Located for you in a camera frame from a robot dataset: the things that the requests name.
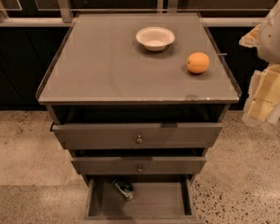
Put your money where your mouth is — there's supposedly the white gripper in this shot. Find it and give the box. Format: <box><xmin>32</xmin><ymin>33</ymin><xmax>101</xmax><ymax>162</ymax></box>
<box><xmin>239</xmin><ymin>24</ymin><xmax>280</xmax><ymax>126</ymax></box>

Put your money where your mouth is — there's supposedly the crushed green can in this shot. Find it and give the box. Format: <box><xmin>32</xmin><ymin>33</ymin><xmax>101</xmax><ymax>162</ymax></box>
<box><xmin>112</xmin><ymin>180</ymin><xmax>133</xmax><ymax>201</ymax></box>

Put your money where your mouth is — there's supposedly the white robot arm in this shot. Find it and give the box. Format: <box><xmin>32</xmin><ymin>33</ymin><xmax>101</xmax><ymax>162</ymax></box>
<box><xmin>239</xmin><ymin>0</ymin><xmax>280</xmax><ymax>126</ymax></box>

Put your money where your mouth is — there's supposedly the grey drawer cabinet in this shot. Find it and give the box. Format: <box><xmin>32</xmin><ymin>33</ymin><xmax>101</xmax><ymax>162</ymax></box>
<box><xmin>35</xmin><ymin>12</ymin><xmax>243</xmax><ymax>224</ymax></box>

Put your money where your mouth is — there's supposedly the top drawer brass knob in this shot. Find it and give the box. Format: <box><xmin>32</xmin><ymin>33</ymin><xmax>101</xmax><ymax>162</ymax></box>
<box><xmin>135</xmin><ymin>134</ymin><xmax>143</xmax><ymax>144</ymax></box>

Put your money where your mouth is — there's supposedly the drawer brass knob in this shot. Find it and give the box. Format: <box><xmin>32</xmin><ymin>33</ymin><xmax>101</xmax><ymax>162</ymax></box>
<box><xmin>137</xmin><ymin>165</ymin><xmax>143</xmax><ymax>173</ymax></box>
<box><xmin>135</xmin><ymin>134</ymin><xmax>143</xmax><ymax>144</ymax></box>

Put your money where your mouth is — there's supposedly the middle drawer brass knob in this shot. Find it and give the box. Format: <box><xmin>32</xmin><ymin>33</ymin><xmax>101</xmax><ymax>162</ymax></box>
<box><xmin>137</xmin><ymin>165</ymin><xmax>143</xmax><ymax>173</ymax></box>

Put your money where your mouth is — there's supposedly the bottom grey drawer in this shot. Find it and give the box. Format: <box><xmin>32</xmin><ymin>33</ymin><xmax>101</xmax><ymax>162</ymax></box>
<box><xmin>81</xmin><ymin>177</ymin><xmax>203</xmax><ymax>224</ymax></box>

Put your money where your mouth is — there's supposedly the grey drawer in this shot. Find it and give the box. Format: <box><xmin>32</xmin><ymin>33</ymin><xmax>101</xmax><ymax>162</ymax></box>
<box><xmin>52</xmin><ymin>122</ymin><xmax>222</xmax><ymax>149</ymax></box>
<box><xmin>72</xmin><ymin>157</ymin><xmax>206</xmax><ymax>175</ymax></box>
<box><xmin>81</xmin><ymin>177</ymin><xmax>203</xmax><ymax>224</ymax></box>

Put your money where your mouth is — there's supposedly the top grey drawer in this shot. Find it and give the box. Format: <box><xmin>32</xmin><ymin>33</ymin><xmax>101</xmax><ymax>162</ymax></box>
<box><xmin>52</xmin><ymin>122</ymin><xmax>222</xmax><ymax>149</ymax></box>

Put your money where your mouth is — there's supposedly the middle grey drawer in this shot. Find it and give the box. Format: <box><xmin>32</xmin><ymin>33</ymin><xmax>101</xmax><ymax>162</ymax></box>
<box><xmin>72</xmin><ymin>157</ymin><xmax>206</xmax><ymax>175</ymax></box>

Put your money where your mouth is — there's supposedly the orange fruit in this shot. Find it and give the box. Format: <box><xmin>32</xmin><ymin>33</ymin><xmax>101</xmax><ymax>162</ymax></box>
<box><xmin>187</xmin><ymin>52</ymin><xmax>209</xmax><ymax>74</ymax></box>

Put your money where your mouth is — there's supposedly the white paper bowl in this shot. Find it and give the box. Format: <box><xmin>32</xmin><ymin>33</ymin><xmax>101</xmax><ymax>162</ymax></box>
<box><xmin>136</xmin><ymin>27</ymin><xmax>175</xmax><ymax>51</ymax></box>

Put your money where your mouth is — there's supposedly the metal railing frame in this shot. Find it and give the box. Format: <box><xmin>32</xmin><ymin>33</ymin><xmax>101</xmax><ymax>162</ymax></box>
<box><xmin>0</xmin><ymin>0</ymin><xmax>278</xmax><ymax>27</ymax></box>

